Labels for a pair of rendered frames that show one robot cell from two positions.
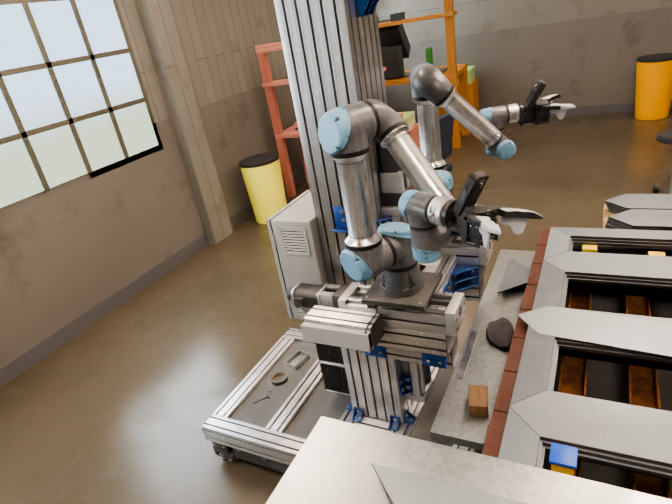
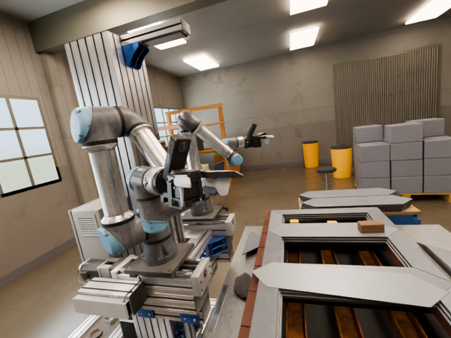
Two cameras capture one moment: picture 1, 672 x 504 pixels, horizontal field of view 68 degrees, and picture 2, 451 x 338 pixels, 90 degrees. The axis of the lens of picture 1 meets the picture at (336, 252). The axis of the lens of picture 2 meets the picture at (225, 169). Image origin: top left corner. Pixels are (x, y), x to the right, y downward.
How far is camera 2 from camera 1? 0.72 m
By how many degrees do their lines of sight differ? 20
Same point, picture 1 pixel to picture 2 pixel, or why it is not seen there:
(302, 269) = (95, 247)
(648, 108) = (310, 162)
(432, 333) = (183, 295)
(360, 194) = (108, 178)
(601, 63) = (288, 145)
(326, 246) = not seen: hidden behind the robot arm
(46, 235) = not seen: outside the picture
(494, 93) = (245, 157)
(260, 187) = not seen: hidden behind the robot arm
